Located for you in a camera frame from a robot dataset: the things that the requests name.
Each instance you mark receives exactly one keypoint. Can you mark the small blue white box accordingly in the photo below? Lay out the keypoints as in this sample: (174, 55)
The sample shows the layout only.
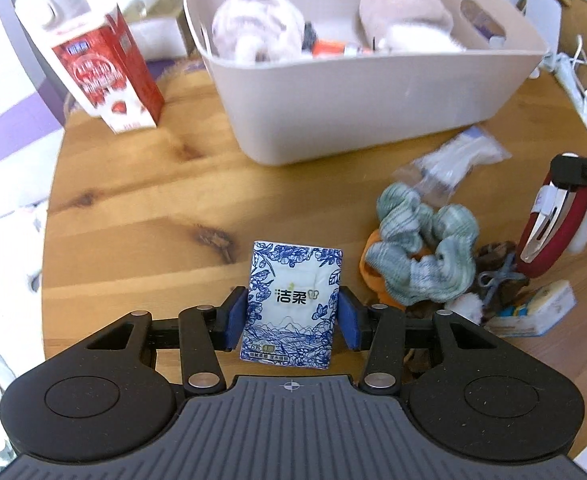
(533, 310)

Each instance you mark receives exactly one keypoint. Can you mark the white elephant-print pillow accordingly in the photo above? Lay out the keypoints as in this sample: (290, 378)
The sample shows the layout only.
(8, 250)

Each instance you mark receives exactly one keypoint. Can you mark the grey blue bow clip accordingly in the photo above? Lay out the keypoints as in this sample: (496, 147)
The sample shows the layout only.
(501, 275)

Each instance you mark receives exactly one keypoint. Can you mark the tissue box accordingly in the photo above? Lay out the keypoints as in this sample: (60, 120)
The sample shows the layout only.
(158, 35)

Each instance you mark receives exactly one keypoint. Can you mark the white grey plush toy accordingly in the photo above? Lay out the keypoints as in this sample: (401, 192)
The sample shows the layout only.
(418, 40)

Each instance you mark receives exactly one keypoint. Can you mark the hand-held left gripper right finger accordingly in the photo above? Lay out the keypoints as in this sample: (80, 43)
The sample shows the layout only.
(352, 320)

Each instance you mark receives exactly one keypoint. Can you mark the clear plastic bag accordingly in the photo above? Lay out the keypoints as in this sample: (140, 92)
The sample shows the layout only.
(453, 160)

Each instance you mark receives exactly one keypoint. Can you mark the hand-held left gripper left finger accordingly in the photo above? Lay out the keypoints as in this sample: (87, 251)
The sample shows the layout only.
(235, 319)

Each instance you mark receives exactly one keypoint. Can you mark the white pompom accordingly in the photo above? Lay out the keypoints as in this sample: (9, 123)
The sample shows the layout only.
(466, 307)

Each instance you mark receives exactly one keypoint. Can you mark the white phone stand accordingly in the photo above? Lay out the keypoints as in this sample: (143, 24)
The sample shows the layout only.
(543, 30)

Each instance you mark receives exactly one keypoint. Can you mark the green striped scrunchie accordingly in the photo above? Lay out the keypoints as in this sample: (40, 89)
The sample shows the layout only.
(423, 245)

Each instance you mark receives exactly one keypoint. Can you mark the red milk carton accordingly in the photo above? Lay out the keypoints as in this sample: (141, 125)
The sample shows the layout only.
(103, 80)

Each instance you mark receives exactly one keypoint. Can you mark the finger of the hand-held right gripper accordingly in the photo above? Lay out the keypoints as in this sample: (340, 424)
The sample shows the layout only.
(583, 172)

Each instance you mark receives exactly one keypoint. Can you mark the white thermos bottle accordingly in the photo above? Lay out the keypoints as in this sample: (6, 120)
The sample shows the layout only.
(65, 0)

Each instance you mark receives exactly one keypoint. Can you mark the pale pink plush towel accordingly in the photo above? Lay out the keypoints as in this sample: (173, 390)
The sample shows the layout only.
(253, 25)

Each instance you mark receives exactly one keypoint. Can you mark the blue floral tissue pack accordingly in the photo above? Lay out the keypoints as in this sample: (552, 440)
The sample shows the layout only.
(293, 305)

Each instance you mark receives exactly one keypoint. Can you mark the wooden desktop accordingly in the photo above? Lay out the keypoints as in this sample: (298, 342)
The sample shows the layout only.
(148, 200)

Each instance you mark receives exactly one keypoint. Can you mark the beige plastic basket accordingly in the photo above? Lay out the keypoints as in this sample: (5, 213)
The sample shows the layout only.
(363, 105)

